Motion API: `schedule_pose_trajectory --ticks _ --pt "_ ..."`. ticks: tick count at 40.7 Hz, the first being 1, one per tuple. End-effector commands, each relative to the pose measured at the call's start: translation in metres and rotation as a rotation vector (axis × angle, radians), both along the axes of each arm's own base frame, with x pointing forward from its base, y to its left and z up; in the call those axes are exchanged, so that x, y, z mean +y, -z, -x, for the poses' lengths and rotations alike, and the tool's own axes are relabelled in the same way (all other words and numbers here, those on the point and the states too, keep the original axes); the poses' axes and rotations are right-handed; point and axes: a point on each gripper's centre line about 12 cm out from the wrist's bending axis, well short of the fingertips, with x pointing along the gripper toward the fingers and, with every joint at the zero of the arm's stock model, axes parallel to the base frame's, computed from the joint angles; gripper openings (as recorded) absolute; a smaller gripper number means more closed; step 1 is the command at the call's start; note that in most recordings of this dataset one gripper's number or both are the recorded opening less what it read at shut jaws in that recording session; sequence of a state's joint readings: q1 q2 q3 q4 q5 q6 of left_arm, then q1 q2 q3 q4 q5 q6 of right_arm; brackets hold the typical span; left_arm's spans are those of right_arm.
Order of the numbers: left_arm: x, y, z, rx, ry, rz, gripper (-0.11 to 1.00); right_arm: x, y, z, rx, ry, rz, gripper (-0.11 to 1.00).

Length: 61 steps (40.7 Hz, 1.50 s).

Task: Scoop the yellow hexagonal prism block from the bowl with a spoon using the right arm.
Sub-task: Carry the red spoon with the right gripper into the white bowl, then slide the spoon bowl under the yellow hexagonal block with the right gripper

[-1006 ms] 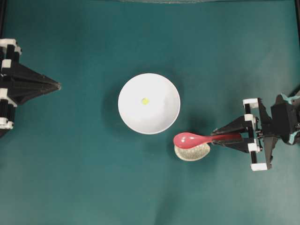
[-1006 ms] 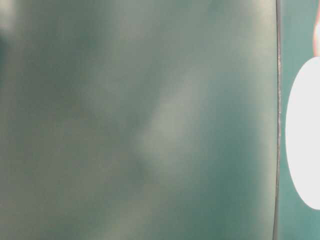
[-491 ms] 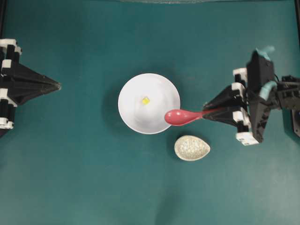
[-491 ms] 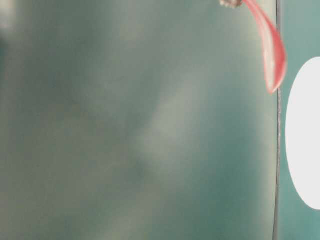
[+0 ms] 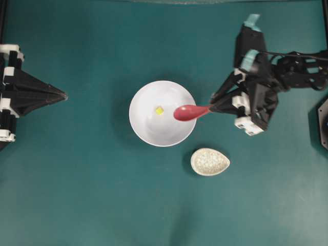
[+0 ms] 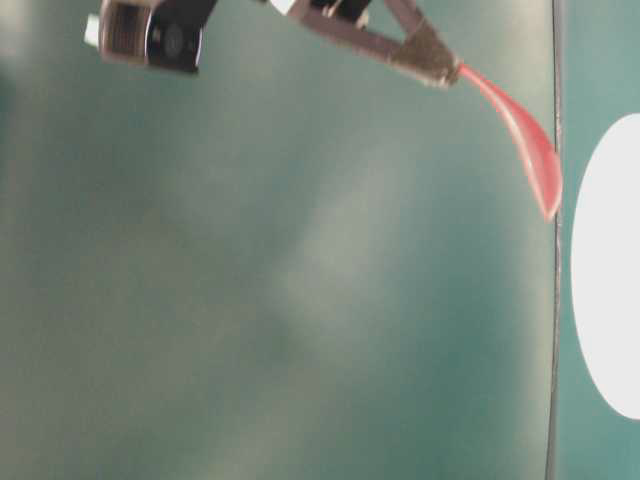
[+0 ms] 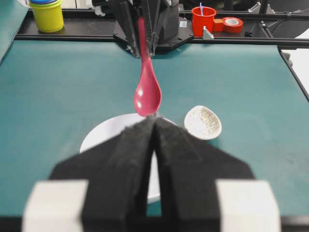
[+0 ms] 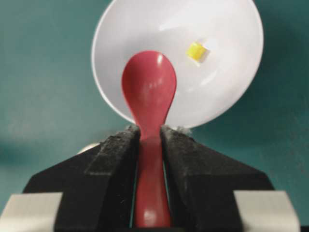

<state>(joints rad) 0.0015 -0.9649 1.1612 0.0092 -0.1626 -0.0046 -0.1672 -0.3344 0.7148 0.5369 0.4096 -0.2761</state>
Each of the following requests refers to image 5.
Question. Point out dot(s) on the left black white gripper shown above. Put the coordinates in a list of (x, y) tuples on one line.
[(13, 103)]

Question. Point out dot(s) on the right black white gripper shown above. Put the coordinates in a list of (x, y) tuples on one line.
[(254, 107)]

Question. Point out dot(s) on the red plastic spoon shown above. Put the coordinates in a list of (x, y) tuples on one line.
[(190, 112)]

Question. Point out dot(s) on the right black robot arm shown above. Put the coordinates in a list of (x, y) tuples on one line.
[(292, 70)]

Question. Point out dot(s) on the yellow hexagonal prism block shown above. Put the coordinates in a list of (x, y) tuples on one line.
[(159, 110)]

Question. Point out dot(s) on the white round bowl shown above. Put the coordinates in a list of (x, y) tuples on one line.
[(160, 130)]

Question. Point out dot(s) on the speckled teardrop small dish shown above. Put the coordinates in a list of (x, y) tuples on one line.
[(209, 162)]

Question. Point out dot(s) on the black round base object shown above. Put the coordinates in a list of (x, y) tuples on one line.
[(322, 120)]

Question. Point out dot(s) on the black wrist camera teal mount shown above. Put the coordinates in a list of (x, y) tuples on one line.
[(249, 43)]

